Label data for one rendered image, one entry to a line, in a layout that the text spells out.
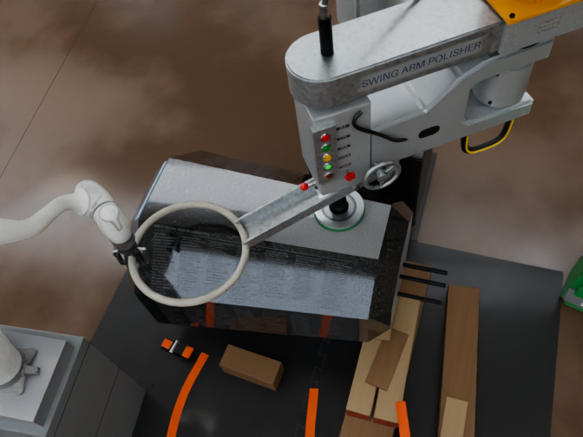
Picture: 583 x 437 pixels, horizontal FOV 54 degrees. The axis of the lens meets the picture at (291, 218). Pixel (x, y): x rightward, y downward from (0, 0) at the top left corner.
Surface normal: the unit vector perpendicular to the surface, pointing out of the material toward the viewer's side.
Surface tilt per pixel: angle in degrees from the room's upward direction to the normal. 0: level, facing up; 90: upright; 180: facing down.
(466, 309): 0
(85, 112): 0
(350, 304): 45
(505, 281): 0
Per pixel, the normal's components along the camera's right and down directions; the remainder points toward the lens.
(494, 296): -0.11, -0.53
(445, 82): -0.69, -0.19
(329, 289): -0.25, 0.21
